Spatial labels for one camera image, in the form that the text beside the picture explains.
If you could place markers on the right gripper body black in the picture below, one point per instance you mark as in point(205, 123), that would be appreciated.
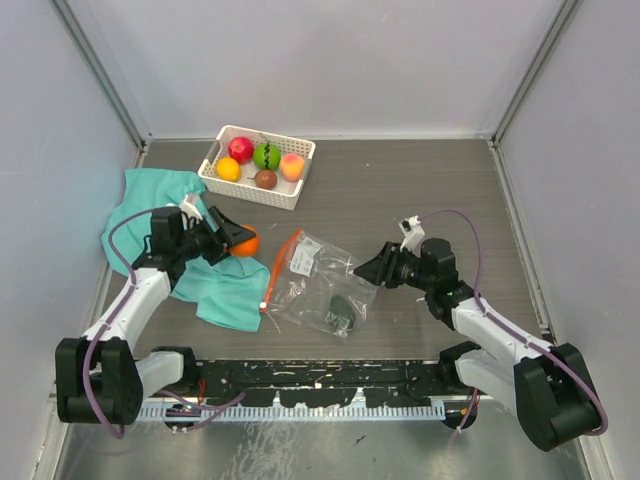
point(403, 268)

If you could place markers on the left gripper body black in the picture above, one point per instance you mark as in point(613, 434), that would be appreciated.
point(202, 241)

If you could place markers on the orange fake orange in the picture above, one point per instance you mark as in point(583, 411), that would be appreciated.
point(247, 248)

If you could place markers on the brown fake kiwi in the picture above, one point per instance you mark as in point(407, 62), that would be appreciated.
point(266, 179)

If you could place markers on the yellow fake lemon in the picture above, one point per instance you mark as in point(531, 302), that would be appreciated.
point(228, 169)

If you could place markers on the clear zip bag orange seal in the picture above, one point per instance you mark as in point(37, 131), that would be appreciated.
point(306, 274)

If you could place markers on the green fake fruit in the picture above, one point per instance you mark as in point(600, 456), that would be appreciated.
point(267, 156)

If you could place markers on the red fake apple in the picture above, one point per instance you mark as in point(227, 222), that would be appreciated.
point(241, 149)

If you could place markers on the fake peach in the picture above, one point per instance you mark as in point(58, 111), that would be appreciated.
point(292, 167)

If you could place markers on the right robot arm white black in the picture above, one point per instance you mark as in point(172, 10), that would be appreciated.
point(547, 387)

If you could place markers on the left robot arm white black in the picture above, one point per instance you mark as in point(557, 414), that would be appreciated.
point(97, 378)

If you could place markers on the dark green fake avocado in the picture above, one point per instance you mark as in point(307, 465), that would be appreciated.
point(341, 315)

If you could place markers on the teal cloth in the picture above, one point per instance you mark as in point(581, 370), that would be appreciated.
point(227, 294)

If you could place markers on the white perforated plastic basket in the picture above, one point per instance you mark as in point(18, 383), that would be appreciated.
point(284, 194)

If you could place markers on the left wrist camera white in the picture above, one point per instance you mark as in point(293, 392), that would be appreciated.
point(193, 207)

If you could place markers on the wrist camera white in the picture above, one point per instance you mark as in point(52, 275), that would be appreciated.
point(193, 207)
point(413, 233)

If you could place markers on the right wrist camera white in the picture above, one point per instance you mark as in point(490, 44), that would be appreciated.
point(413, 233)

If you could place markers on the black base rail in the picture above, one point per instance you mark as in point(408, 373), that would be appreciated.
point(315, 384)

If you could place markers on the grey slotted cable duct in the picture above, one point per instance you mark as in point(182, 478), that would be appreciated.
point(164, 411)

